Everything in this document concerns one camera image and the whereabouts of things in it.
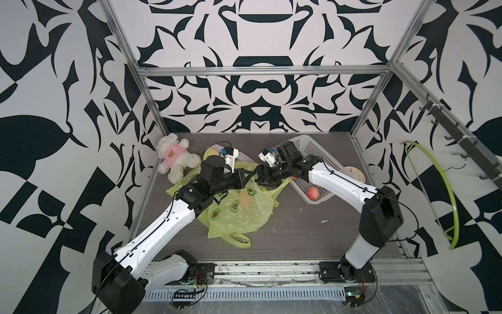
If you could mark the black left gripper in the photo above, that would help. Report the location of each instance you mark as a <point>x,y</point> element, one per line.
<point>240,181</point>

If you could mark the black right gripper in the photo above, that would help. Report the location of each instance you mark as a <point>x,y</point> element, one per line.
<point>270,180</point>

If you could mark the green avocado print plastic bag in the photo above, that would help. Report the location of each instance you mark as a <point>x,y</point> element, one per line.
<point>229,202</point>

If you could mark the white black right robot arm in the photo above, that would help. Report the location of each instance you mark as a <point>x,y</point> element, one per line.
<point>380,218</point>

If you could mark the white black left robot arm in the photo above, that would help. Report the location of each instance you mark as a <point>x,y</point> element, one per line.
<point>119,280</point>

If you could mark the red peach basket front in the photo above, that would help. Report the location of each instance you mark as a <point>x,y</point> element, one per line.
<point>313,193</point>

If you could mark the pink apple print plastic bag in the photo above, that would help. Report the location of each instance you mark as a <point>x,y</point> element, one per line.
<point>242,157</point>

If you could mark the white plush bear pink shirt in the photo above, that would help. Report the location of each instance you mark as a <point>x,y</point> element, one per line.
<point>175,157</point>

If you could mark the beige round perforated disc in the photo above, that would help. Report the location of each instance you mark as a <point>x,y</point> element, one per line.
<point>355,173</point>

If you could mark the green circuit board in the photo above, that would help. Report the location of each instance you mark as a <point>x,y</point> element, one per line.
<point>354,297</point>

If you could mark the green hoop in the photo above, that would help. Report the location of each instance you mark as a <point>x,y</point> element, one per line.
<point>452,233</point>

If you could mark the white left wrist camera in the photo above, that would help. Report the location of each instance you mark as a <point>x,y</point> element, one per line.
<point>230,155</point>

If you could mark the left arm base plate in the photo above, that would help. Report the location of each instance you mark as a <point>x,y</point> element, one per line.
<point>199,273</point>

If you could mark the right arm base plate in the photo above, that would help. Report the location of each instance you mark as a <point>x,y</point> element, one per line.
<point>344,272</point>

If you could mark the black wall hook rail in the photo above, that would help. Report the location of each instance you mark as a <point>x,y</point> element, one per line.
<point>472,145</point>

